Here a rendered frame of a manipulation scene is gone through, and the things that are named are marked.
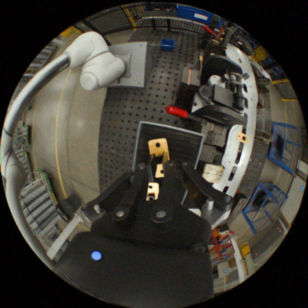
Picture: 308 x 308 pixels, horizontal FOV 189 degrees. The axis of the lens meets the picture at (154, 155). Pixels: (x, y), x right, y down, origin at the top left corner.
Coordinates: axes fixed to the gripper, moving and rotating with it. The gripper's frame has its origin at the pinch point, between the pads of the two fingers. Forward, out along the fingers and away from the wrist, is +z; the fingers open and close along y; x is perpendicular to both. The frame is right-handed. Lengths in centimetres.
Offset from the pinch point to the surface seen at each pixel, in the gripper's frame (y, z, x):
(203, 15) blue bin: 44, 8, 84
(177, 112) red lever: 5.4, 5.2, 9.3
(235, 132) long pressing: 31.7, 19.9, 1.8
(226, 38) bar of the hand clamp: 38, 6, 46
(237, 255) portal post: 206, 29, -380
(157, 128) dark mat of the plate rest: 0.4, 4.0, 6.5
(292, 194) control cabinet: 739, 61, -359
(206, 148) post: 12.8, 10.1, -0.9
